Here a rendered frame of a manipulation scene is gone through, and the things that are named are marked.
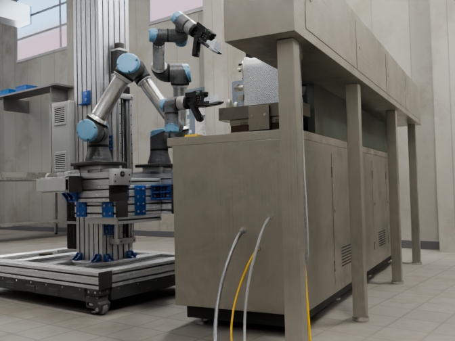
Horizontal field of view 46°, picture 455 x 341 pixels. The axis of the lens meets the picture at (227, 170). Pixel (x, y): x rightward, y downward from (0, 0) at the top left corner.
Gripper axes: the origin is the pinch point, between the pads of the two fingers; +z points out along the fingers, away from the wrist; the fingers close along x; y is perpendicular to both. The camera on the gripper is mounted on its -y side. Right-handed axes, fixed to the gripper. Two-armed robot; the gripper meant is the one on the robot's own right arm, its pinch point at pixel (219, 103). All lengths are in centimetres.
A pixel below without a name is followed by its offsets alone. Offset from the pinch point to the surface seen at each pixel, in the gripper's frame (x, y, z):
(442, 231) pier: 300, -90, 77
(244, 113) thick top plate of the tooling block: -19.9, -9.8, 23.2
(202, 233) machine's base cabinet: -26, -65, 2
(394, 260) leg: 118, -93, 64
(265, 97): -0.2, 0.1, 25.7
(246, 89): -0.2, 5.2, 15.6
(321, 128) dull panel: 11, -16, 50
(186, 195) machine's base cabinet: -26, -47, -6
